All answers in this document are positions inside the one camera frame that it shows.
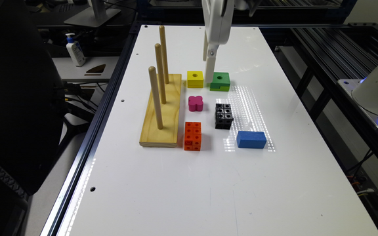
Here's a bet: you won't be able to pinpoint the front wooden peg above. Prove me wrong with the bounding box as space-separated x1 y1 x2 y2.
148 66 163 129

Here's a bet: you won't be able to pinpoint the black linking cubes block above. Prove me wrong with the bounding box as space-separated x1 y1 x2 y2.
215 104 234 130

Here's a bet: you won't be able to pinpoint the yellow cube with hole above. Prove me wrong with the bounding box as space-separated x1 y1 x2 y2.
186 71 204 88

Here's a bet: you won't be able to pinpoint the wooden peg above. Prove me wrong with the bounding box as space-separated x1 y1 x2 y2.
148 66 163 129
155 43 166 104
159 25 169 84

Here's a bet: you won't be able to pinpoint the white lotion pump bottle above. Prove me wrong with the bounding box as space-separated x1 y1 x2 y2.
66 33 86 67

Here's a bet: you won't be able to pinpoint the green cube with hole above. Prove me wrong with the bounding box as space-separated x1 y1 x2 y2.
210 72 230 92

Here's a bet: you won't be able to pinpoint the middle wooden peg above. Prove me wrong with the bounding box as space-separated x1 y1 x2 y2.
155 43 166 104

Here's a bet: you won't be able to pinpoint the pink flower block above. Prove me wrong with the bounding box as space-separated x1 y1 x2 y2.
188 96 203 111

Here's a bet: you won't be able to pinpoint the rear wooden peg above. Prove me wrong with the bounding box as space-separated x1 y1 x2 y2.
159 25 169 84

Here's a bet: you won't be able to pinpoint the wooden peg board base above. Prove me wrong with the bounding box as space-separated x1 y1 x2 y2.
139 74 182 148

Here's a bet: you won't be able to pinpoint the orange linking cubes block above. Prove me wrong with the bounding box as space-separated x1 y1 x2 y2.
184 122 201 151

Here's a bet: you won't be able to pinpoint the blue rectangular block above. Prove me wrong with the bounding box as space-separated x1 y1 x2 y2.
236 131 267 149

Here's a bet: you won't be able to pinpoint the grey monitor stand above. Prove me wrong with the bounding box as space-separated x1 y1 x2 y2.
64 0 121 28

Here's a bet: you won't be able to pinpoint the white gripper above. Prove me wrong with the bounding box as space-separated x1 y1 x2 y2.
201 0 234 83

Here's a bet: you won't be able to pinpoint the black office chair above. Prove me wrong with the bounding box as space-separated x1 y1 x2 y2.
0 0 95 236

